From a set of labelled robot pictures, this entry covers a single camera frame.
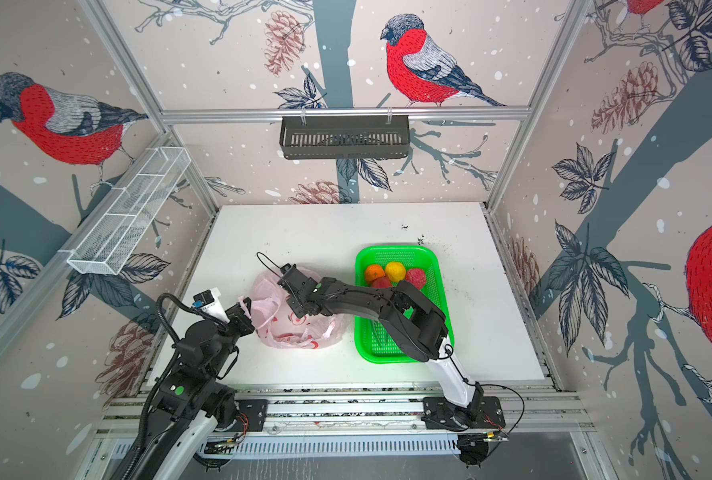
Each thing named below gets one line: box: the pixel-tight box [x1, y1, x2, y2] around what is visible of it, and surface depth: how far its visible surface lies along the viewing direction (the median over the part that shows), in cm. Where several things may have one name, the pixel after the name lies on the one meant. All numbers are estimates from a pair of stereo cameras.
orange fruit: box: [366, 264, 385, 284], surface depth 96 cm
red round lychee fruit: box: [405, 268, 426, 290], surface depth 95 cm
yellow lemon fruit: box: [385, 261, 406, 282], surface depth 97 cm
